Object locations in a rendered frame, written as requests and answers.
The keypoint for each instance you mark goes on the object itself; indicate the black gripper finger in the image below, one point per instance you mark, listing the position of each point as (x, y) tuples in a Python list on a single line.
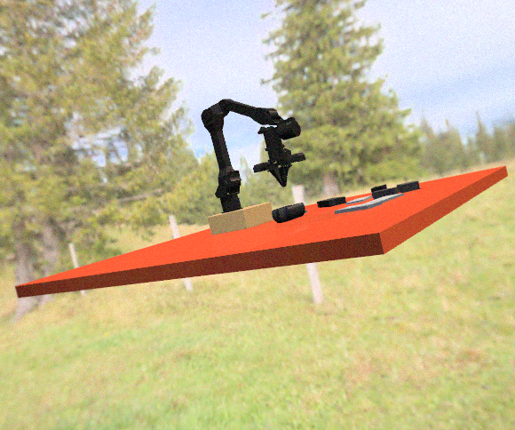
[(284, 174), (277, 175)]

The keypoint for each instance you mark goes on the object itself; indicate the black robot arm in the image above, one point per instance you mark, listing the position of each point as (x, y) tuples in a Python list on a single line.
[(229, 180)]

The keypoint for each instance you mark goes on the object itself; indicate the dark grey switch panel with green rocker switches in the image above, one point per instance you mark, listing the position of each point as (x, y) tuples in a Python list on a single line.
[(288, 212)]

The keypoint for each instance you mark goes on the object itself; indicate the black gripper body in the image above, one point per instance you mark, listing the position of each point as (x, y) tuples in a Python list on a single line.
[(276, 153)]

